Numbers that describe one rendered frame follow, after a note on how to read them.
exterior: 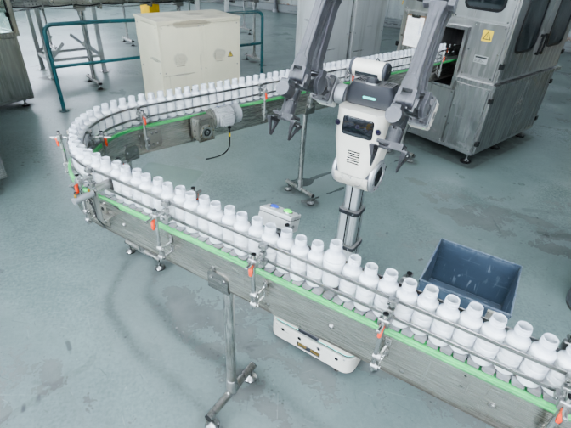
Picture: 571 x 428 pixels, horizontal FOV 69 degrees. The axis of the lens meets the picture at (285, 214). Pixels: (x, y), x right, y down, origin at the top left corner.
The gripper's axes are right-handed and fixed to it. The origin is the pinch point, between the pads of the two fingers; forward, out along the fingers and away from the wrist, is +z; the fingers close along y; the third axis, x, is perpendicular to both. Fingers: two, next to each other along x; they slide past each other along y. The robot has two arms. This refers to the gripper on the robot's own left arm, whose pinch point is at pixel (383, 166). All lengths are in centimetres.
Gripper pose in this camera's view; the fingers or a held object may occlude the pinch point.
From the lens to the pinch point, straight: 155.6
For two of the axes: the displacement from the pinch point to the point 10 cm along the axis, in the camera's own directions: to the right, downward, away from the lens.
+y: 8.5, 3.2, -4.2
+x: 4.4, 0.2, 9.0
